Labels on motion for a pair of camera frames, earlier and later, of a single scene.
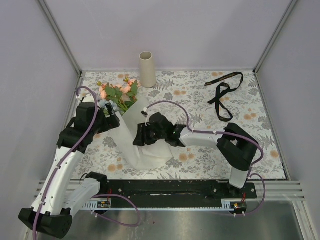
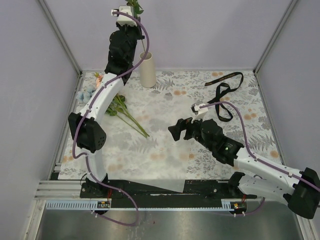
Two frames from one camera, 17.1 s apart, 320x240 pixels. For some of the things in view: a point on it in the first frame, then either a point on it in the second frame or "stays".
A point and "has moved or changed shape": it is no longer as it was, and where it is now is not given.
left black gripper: (110, 122) → (136, 29)
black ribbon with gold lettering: (222, 88) stays
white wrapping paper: (148, 156) has moved or changed shape
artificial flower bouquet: (123, 97) → (118, 106)
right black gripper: (141, 139) → (175, 130)
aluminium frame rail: (68, 49) stays
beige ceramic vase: (146, 69) stays
